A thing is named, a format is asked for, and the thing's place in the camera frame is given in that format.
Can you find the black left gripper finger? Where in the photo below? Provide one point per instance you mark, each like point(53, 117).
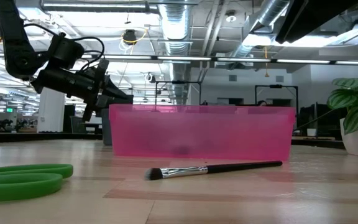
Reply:
point(113, 91)
point(107, 102)

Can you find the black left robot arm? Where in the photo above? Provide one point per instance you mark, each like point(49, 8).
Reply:
point(14, 46)

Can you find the grey translucent plastic bin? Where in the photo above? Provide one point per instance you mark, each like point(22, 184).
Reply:
point(106, 130)

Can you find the white building column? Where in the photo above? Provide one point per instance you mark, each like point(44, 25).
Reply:
point(51, 115)

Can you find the green exit sign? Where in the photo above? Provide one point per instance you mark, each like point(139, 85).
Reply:
point(9, 109)

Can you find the long ceiling light strip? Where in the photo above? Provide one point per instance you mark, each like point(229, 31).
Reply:
point(197, 58)

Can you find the pink translucent plastic bin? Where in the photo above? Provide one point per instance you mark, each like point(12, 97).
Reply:
point(202, 133)

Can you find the black brush with silver ferrule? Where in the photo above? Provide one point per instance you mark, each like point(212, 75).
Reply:
point(228, 168)

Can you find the person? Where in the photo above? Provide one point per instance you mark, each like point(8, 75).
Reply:
point(262, 103)

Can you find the black background rig frame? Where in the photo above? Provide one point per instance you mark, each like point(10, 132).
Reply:
point(275, 86)

